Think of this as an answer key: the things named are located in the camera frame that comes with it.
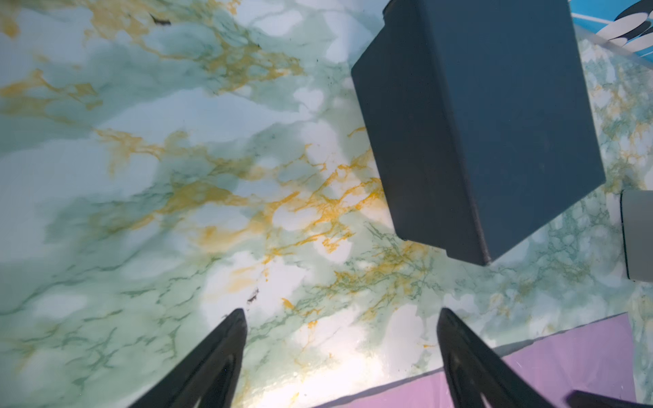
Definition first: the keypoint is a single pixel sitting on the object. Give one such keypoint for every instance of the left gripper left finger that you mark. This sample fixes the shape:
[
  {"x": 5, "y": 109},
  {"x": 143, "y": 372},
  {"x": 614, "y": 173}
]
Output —
[{"x": 208, "y": 376}]

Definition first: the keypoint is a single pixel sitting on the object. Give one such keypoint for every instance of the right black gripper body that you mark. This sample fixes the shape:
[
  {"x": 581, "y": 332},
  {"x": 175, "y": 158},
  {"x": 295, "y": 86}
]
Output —
[{"x": 637, "y": 212}]

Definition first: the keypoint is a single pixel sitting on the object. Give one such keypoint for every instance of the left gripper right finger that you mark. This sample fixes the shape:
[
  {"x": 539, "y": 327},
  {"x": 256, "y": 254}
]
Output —
[{"x": 476, "y": 375}]

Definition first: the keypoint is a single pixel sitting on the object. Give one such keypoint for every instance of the purple wrapping paper sheet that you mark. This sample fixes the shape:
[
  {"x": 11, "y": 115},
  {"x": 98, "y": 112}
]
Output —
[{"x": 587, "y": 366}]

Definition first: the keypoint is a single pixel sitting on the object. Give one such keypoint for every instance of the dark blue gift box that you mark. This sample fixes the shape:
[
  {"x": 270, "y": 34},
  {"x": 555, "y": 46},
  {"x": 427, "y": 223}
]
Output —
[{"x": 479, "y": 121}]

